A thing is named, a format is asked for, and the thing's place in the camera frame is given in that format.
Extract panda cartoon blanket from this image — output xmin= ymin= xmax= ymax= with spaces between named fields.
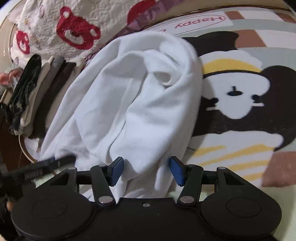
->
xmin=150 ymin=7 xmax=295 ymax=187

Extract white t-shirt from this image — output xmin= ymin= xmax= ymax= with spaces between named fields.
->
xmin=40 ymin=31 xmax=203 ymax=199

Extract folded black garment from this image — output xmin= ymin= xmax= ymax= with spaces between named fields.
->
xmin=5 ymin=54 xmax=42 ymax=135

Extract white quilt red bears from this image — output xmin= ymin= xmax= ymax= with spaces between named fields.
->
xmin=9 ymin=1 xmax=179 ymax=68

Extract bedside clutter items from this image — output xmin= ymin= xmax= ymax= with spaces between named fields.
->
xmin=1 ymin=67 xmax=23 ymax=88

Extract folded dark brown garment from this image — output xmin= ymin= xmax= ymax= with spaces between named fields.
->
xmin=28 ymin=62 xmax=76 ymax=139

